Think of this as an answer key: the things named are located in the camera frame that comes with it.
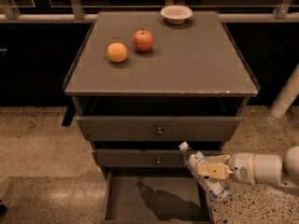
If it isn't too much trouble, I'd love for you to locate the orange fruit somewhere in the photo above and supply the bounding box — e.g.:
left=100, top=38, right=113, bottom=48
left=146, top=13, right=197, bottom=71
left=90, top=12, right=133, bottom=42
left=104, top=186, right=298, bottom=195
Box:
left=107, top=43, right=128, bottom=63

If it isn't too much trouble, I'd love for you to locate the red apple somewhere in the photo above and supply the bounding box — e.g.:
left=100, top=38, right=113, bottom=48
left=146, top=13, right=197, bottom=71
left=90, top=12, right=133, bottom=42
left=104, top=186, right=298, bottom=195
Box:
left=133, top=29, right=153, bottom=52

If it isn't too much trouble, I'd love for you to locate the white bowl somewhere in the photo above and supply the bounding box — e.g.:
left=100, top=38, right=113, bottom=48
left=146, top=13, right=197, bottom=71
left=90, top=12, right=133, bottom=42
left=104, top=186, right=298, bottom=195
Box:
left=161, top=5, right=193, bottom=25

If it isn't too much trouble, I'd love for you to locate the grey drawer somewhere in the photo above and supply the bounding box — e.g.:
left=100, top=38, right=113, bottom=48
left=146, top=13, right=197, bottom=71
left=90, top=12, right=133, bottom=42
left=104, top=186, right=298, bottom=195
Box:
left=92, top=148, right=224, bottom=169
left=77, top=116, right=241, bottom=142
left=101, top=173, right=214, bottom=224

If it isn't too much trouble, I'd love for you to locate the metal window railing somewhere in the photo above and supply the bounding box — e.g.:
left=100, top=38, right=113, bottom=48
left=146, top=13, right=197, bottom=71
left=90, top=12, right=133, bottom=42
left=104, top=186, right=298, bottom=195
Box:
left=0, top=0, right=299, bottom=23

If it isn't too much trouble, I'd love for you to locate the brass top drawer knob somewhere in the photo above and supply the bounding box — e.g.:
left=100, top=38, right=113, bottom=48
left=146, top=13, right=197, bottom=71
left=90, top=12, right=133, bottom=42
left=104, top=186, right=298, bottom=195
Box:
left=156, top=127, right=164, bottom=136

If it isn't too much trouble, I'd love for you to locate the grey middle drawer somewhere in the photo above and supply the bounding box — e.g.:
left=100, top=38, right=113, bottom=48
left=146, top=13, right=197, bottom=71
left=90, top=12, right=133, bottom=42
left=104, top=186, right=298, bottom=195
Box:
left=92, top=148, right=224, bottom=169

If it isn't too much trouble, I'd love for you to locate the blue plastic bottle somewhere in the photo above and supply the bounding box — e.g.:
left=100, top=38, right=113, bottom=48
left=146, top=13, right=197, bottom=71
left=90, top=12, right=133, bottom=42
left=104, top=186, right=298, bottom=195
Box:
left=178, top=142, right=229, bottom=201

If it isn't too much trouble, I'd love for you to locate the black shoe tip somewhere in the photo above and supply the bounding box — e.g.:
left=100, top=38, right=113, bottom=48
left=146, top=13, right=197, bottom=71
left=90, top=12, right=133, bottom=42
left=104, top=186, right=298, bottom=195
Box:
left=0, top=200, right=7, bottom=215

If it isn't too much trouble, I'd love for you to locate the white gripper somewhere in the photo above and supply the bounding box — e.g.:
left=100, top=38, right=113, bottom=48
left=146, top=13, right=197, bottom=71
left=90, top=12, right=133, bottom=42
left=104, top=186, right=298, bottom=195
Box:
left=196, top=153, right=256, bottom=185

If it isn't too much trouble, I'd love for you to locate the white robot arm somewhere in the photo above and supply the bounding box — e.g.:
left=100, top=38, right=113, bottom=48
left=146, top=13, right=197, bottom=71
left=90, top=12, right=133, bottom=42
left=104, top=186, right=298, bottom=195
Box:
left=195, top=147, right=299, bottom=196

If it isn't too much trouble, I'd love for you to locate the grey drawer cabinet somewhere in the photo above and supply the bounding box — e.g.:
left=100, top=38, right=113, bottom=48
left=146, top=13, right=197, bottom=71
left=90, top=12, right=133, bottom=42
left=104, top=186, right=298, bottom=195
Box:
left=63, top=8, right=262, bottom=179

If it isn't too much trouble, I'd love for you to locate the white round pillar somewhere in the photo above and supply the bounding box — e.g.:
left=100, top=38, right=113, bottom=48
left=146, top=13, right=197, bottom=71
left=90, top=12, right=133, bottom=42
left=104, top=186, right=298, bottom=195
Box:
left=270, top=64, right=299, bottom=119

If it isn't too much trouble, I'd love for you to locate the grey top drawer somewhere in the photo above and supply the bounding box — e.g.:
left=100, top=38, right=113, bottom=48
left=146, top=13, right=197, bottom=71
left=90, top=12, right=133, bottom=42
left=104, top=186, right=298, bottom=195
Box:
left=77, top=116, right=241, bottom=142

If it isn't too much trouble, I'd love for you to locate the grey bottom drawer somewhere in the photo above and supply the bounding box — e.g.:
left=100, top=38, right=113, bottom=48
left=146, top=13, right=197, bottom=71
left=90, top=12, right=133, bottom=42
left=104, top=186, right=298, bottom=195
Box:
left=101, top=173, right=214, bottom=224

